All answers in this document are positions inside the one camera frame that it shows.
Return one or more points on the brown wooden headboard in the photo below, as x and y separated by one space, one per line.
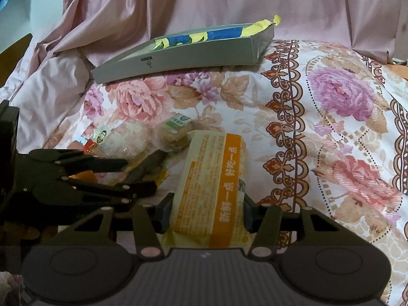
11 56

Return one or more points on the pale pink duvet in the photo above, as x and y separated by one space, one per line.
49 97

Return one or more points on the grey shallow cardboard box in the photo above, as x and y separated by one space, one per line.
140 60

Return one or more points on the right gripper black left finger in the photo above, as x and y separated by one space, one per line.
149 221

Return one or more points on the colourful drawing paper lining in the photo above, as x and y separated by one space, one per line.
212 35

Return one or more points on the orange cloth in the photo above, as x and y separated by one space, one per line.
400 69

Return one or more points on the floral pink quilt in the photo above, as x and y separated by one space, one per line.
324 126

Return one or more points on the yellow orange bread packet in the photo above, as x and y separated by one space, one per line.
208 205

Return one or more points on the yellow nut snack pouch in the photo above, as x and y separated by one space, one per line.
147 166

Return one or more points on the shiny pink satin sheet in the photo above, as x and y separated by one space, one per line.
101 29

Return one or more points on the red spicy snack packet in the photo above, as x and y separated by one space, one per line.
85 176

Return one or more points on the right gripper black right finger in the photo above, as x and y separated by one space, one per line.
264 221

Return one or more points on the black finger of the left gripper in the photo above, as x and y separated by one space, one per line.
92 196
76 161

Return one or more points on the clear cookie packet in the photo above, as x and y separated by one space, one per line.
172 134

